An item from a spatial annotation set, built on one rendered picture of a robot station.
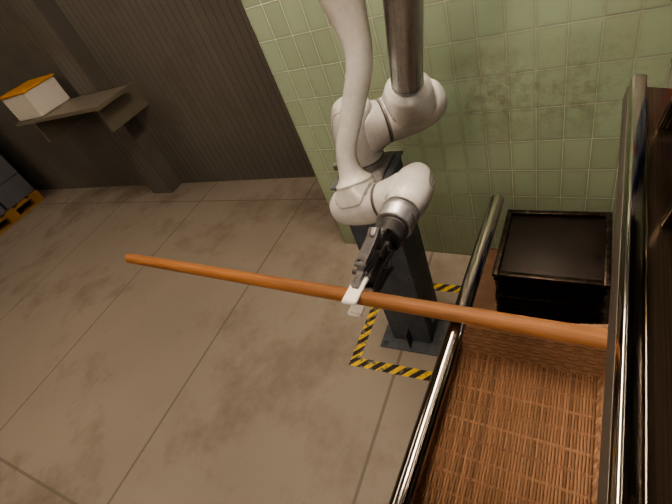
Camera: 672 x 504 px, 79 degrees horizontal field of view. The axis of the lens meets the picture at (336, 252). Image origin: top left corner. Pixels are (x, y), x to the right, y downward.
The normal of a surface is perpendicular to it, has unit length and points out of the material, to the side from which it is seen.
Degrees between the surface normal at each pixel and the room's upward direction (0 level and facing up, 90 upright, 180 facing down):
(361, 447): 0
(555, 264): 0
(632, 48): 90
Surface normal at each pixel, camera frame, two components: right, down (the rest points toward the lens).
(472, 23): -0.43, 0.71
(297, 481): -0.32, -0.69
